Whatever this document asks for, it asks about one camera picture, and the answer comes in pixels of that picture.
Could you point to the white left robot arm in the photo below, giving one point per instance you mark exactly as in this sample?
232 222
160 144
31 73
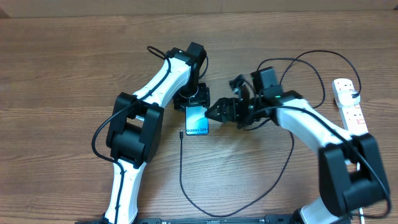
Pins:
135 125

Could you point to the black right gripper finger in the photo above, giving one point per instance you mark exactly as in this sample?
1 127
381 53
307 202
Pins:
220 105
216 115

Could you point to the white power strip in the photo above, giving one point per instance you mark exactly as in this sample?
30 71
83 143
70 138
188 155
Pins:
351 116

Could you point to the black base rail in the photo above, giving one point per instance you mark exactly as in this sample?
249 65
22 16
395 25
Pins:
267 219

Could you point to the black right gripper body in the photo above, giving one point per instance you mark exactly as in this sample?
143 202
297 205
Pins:
242 112

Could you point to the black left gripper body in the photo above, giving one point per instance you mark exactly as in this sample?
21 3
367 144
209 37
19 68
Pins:
193 94

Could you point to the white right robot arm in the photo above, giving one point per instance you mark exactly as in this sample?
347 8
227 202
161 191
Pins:
351 173

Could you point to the Samsung Galaxy smartphone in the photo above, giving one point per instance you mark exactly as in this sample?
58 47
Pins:
196 123

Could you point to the white charger plug adapter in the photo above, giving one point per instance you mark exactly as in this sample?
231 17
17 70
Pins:
347 98

